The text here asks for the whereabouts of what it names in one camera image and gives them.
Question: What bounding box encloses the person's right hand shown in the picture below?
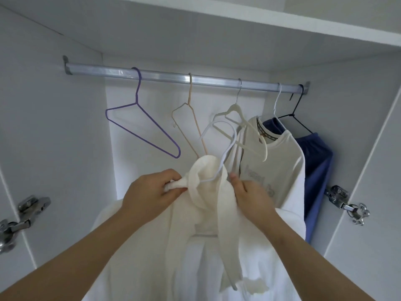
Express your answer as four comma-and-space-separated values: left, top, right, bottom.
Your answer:
230, 173, 278, 225

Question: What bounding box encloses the person's left hand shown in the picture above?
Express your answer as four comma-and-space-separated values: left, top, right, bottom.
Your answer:
121, 168, 188, 222

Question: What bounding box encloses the white knit garment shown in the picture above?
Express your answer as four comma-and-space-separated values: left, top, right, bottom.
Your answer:
82, 154, 309, 301

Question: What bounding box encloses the person's right forearm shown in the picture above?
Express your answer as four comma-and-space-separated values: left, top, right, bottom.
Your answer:
251, 209, 385, 301

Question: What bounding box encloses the person's left forearm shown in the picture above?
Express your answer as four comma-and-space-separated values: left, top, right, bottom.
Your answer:
0, 206, 148, 301

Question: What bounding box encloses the cream printed t-shirt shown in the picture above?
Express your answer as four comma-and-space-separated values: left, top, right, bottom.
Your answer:
233, 116, 306, 217

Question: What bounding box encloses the white flocked hanger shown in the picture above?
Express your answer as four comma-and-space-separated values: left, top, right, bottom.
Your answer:
213, 78, 269, 162

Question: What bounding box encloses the blue garment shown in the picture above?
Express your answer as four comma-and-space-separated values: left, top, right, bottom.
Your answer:
263, 118, 334, 245

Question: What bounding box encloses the white hanger with t-shirt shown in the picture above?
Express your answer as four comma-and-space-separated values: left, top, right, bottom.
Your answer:
262, 83, 287, 130

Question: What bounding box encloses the silver closet rod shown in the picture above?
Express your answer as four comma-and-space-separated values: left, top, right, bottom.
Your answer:
63, 55, 311, 96

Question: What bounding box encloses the metal door hinge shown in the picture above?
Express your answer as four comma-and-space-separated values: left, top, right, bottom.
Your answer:
325, 185, 370, 226
0, 195, 51, 255

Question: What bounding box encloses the white wardrobe door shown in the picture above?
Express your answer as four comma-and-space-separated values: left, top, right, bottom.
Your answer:
0, 167, 39, 301
323, 86, 401, 301

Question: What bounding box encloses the white wardrobe top shelf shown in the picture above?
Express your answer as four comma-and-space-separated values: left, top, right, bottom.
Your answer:
0, 0, 401, 47

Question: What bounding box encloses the white wire hanger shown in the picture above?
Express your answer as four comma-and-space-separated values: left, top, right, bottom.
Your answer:
200, 121, 237, 183

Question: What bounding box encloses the beige wire hanger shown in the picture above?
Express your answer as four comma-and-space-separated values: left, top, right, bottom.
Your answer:
172, 73, 208, 156

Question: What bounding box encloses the purple wire hanger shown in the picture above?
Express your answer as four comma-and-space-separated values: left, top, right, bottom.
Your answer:
105, 67, 181, 159

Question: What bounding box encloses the black wire hanger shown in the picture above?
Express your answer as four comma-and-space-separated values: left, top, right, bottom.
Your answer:
278, 84, 314, 134

